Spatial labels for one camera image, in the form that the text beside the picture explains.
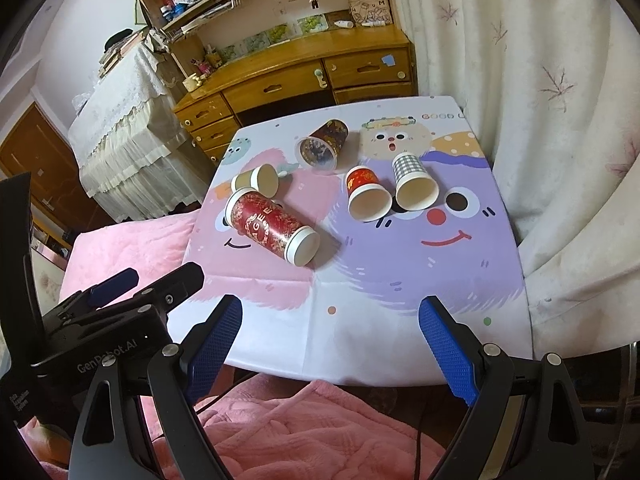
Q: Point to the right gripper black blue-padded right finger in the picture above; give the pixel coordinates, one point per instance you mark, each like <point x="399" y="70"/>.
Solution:
<point x="524" y="420"/>

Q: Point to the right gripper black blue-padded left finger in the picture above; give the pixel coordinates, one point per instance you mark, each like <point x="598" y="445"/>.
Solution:
<point x="112" y="439"/>

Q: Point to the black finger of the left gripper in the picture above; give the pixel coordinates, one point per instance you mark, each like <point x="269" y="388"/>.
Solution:
<point x="154" y="301"/>

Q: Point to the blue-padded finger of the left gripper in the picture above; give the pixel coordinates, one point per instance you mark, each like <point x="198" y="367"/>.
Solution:
<point x="97" y="296"/>

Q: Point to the tan paper cup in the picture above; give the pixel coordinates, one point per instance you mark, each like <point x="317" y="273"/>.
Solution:
<point x="264" y="179"/>

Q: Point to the tall red patterned cup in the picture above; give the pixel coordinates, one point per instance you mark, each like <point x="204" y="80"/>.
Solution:
<point x="269" y="225"/>

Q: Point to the dark patterned paper cup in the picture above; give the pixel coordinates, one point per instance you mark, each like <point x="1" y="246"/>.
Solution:
<point x="320" y="150"/>

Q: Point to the small red paper cup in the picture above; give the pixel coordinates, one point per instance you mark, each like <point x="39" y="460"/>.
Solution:
<point x="368" y="200"/>

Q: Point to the checkered grey paper cup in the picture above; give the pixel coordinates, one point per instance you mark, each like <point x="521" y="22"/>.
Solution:
<point x="416" y="189"/>

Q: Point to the white lace-covered furniture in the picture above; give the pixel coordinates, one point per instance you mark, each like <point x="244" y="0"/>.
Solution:
<point x="135" y="159"/>

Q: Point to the pink fleece blanket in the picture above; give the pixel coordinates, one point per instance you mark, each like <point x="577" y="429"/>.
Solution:
<point x="265" y="427"/>

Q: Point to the brown wooden door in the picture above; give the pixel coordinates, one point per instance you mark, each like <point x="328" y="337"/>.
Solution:
<point x="34" y="146"/>

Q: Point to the cartoon printed table mat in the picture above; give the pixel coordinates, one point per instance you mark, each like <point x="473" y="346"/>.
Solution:
<point x="350" y="316"/>

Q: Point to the wooden bookshelf hutch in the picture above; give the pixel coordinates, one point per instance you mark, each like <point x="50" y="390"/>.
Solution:
<point x="226" y="30"/>

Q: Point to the wooden desk with drawers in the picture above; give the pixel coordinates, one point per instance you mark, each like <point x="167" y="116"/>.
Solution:
<point x="339" y="66"/>

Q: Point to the white floral curtain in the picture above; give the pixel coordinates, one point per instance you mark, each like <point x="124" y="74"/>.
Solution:
<point x="551" y="89"/>

